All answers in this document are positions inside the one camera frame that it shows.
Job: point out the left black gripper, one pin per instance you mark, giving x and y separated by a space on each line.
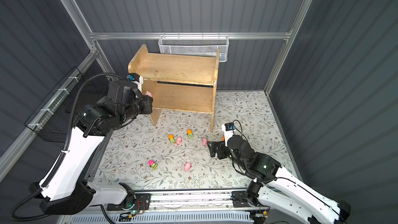
147 100

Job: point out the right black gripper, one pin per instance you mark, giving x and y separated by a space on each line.
221 145

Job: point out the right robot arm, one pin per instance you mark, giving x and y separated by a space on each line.
274 186

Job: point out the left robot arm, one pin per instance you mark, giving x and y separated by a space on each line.
61 191

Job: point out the wooden two-tier shelf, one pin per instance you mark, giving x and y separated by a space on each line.
177 82

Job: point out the orange green mixer truck right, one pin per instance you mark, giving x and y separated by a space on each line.
190 134

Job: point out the orange green mixer truck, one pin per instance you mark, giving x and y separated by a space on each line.
190 134
171 139

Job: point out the pink pig toy front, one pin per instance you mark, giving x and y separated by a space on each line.
187 167

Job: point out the orange green mixer truck left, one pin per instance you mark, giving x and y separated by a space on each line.
171 139

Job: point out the white vented cover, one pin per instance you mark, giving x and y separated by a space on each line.
203 217

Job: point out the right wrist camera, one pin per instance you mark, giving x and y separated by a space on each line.
228 131

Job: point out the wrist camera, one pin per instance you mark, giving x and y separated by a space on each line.
137 79
228 131

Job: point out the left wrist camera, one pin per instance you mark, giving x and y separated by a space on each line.
137 79

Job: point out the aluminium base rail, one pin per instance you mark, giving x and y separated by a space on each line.
219 200

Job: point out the black wire basket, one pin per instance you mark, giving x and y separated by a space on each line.
50 120

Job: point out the white wire mesh basket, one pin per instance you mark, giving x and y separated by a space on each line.
195 47

